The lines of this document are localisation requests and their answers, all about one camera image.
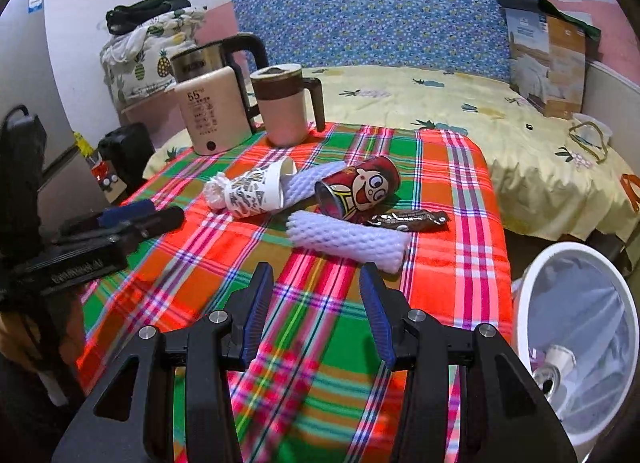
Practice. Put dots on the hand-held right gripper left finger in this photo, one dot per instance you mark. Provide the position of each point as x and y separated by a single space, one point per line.
255 313

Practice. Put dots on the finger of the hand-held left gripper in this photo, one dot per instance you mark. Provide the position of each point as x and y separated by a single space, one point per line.
125 213
160 220

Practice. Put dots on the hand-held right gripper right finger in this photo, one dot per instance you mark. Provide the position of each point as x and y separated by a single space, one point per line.
377 318

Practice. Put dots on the white foam net sleeve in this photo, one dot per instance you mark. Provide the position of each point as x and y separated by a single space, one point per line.
345 243
310 183
217 190

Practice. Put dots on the patterned paper cup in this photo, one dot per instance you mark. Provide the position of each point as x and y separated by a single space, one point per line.
255 188

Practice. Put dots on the brown snack wrapper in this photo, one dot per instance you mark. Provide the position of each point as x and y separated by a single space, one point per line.
405 220

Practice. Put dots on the white round trash bin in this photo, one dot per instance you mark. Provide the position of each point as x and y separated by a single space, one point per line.
522 313

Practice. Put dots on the red printed packet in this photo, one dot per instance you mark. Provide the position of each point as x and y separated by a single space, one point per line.
105 178

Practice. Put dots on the black backpack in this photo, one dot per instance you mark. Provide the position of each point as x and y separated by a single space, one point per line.
127 153

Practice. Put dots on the plaid tablecloth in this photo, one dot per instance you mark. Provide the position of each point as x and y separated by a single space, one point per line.
310 393

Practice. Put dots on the pink cabinet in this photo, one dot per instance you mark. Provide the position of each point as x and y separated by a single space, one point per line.
150 118

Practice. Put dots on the cream water warmer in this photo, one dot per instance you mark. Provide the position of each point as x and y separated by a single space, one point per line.
215 113

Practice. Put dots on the grey refrigerator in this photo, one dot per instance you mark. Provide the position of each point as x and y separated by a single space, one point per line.
55 108

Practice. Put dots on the pineapple print cloth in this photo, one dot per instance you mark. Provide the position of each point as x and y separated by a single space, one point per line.
145 63

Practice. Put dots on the cream electric kettle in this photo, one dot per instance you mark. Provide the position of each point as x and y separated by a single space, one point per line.
195 60

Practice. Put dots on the black bag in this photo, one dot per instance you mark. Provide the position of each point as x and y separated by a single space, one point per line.
145 10

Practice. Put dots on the clear plastic bin liner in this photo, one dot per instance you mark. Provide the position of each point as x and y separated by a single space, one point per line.
590 303

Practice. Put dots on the yellow printed bed sheet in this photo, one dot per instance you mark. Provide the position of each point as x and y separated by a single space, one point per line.
475 108

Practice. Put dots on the white bowl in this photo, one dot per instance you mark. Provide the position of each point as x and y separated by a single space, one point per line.
600 125

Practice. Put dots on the blue floral headboard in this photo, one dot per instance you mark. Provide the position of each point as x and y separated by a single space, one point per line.
380 8

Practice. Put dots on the printed cardboard box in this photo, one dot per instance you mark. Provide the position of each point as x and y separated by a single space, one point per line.
565 68

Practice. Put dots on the white cabinet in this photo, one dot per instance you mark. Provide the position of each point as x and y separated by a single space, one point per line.
615 103

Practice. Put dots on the black rolled mat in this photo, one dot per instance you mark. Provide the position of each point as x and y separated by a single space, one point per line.
517 0

